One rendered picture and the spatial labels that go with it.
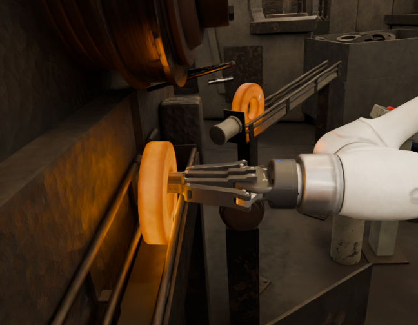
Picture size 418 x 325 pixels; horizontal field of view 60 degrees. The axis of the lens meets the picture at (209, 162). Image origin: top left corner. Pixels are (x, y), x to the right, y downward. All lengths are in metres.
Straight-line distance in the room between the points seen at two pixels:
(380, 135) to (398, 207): 0.17
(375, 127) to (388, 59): 2.23
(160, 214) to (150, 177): 0.05
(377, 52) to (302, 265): 1.71
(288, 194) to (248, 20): 2.87
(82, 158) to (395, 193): 0.41
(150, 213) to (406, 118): 0.47
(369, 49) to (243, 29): 1.09
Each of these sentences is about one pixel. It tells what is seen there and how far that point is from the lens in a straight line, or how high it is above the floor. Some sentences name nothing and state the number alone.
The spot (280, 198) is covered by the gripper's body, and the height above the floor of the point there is 0.75.
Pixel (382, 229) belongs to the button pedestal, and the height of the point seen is 0.14.
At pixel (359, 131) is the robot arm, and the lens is 0.69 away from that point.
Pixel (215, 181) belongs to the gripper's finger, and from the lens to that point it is 0.53.
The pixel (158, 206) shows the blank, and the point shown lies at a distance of 0.49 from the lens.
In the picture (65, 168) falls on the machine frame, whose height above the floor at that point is 0.85.
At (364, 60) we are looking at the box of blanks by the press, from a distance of 2.80.
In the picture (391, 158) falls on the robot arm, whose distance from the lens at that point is 0.56.
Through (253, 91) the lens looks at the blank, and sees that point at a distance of 1.16.
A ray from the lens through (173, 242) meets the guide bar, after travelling 0.53.
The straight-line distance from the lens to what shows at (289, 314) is 0.40.
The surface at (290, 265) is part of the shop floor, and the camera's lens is 1.62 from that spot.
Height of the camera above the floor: 1.00
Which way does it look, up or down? 23 degrees down
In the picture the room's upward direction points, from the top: 4 degrees counter-clockwise
